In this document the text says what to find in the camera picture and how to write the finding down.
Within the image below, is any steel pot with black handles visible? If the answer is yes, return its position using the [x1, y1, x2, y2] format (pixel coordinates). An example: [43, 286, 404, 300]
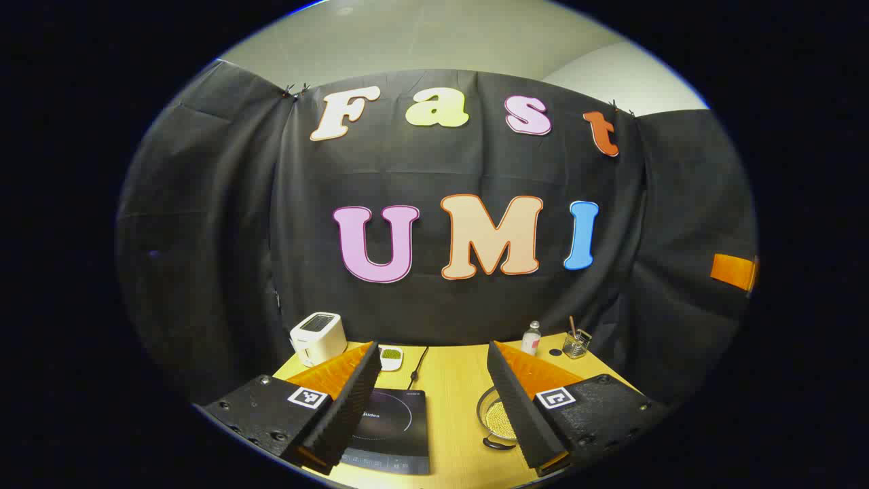
[477, 386, 520, 451]

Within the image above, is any black power cable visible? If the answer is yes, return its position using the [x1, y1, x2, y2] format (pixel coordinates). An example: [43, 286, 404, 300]
[409, 346, 429, 389]

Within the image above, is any small glass jar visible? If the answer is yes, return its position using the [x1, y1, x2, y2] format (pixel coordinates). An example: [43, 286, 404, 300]
[563, 329, 593, 359]

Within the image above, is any black induction cooktop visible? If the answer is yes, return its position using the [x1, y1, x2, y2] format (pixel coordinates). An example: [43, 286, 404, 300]
[339, 388, 431, 475]

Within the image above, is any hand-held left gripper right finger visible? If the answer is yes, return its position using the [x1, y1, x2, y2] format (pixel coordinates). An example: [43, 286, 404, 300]
[487, 341, 669, 477]

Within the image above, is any pile of yellow soybeans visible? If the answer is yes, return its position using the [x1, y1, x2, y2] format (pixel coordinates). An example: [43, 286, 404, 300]
[490, 401, 518, 441]

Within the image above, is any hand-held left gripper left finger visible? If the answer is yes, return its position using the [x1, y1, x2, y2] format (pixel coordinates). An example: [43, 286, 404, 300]
[204, 341, 382, 476]

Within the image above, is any white toaster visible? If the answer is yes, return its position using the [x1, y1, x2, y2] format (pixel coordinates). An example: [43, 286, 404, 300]
[290, 312, 348, 368]

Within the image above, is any black backdrop cloth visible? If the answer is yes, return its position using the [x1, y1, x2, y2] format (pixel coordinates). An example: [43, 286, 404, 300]
[115, 60, 758, 408]

